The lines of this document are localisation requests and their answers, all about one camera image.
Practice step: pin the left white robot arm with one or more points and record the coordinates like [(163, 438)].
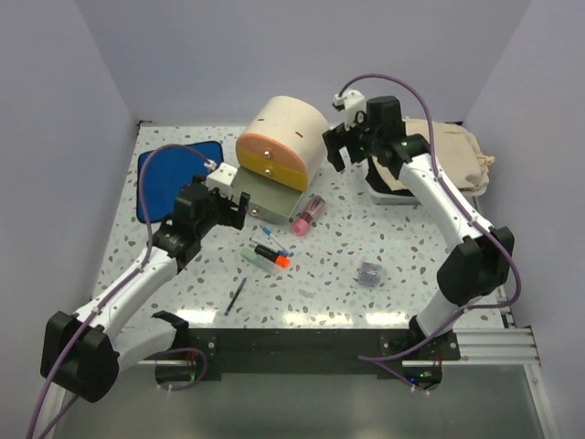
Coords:
[(78, 352)]

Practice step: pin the clear box of clips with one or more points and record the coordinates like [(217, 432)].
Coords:
[(369, 274)]

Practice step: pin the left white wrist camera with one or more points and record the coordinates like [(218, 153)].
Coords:
[(222, 179)]

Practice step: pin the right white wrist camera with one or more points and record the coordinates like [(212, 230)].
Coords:
[(353, 105)]

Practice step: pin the white blue pen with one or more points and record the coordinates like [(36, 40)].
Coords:
[(276, 240), (270, 246)]

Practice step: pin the grey bottom drawer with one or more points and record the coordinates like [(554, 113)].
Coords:
[(269, 200)]

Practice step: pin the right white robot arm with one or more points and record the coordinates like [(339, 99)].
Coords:
[(478, 260)]

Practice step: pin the black cloth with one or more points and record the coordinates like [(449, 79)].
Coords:
[(379, 185)]

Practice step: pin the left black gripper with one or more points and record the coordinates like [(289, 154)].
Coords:
[(231, 218)]

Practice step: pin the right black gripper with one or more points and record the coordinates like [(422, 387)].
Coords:
[(336, 139)]

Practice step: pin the blue cloth mat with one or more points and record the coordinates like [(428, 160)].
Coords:
[(170, 170)]

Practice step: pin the beige round drawer cabinet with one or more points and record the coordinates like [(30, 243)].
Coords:
[(284, 142)]

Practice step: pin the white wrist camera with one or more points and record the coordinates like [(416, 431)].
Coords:
[(353, 105), (222, 179)]

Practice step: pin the pink pencil case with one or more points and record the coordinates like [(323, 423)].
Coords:
[(303, 223)]

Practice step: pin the black orange highlighter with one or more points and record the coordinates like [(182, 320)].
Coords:
[(272, 255)]

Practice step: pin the beige cloth bag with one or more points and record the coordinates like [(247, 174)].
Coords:
[(452, 155)]

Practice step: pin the dark purple pen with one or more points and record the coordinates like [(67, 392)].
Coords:
[(235, 296)]

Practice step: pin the green pastel highlighter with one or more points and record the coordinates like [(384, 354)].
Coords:
[(262, 263)]

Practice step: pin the white tray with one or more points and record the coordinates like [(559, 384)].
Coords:
[(397, 196)]

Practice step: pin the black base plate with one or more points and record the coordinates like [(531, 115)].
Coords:
[(217, 352)]

